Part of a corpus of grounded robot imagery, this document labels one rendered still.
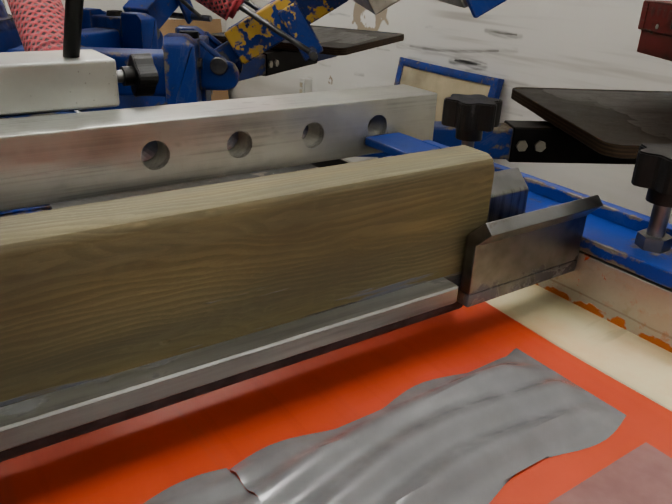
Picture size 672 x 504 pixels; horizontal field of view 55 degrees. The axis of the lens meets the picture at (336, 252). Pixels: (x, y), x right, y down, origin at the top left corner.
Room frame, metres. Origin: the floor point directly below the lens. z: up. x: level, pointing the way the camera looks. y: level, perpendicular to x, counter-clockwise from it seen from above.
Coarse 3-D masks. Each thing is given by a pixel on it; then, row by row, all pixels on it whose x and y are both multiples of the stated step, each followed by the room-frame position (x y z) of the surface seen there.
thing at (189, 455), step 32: (160, 416) 0.24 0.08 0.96; (64, 448) 0.22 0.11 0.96; (96, 448) 0.22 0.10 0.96; (128, 448) 0.22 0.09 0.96; (160, 448) 0.22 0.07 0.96; (192, 448) 0.22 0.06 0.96; (0, 480) 0.20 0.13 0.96; (32, 480) 0.20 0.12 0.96; (64, 480) 0.20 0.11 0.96; (96, 480) 0.20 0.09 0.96; (128, 480) 0.20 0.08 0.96; (160, 480) 0.20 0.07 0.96
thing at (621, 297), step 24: (576, 264) 0.37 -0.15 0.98; (600, 264) 0.36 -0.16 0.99; (552, 288) 0.39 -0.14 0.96; (576, 288) 0.37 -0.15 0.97; (600, 288) 0.36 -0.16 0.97; (624, 288) 0.35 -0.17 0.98; (648, 288) 0.34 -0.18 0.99; (600, 312) 0.36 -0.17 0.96; (624, 312) 0.34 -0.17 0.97; (648, 312) 0.33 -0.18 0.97; (648, 336) 0.33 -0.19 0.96
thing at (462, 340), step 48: (384, 336) 0.32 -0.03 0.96; (432, 336) 0.32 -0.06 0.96; (480, 336) 0.33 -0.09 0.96; (528, 336) 0.33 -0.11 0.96; (240, 384) 0.27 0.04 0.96; (288, 384) 0.27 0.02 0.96; (336, 384) 0.27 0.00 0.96; (384, 384) 0.27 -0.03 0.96; (576, 384) 0.28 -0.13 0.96; (240, 432) 0.23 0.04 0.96; (288, 432) 0.24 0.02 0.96; (624, 432) 0.25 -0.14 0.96; (240, 480) 0.20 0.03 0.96; (528, 480) 0.21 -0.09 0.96; (576, 480) 0.21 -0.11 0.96; (624, 480) 0.21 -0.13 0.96
